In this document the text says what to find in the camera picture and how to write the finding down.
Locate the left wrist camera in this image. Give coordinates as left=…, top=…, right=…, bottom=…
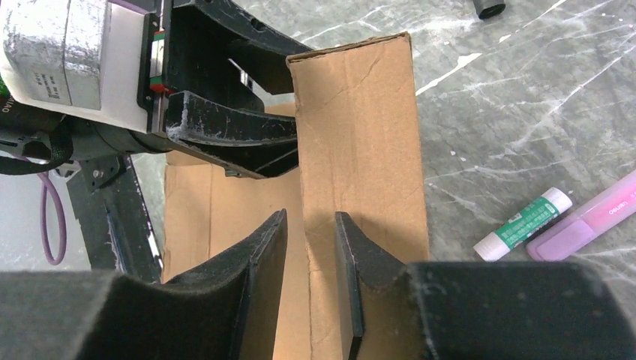
left=1, top=1, right=156, bottom=133

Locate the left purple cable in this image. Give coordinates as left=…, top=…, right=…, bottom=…
left=38, top=171, right=68, bottom=267

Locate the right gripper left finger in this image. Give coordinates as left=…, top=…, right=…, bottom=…
left=1, top=209, right=288, bottom=359

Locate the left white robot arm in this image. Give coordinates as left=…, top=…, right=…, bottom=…
left=1, top=1, right=308, bottom=283

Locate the pink purple highlighter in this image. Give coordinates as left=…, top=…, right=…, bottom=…
left=526, top=172, right=635, bottom=261

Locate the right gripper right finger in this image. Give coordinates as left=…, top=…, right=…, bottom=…
left=334, top=211, right=635, bottom=359

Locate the brown cardboard box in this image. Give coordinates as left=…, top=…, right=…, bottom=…
left=162, top=32, right=429, bottom=359

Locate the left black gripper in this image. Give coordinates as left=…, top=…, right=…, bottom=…
left=136, top=1, right=312, bottom=179

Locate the black corrugated hose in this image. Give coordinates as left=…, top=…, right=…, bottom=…
left=470, top=0, right=507, bottom=20

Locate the green white glue stick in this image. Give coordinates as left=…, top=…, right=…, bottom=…
left=473, top=187, right=573, bottom=262

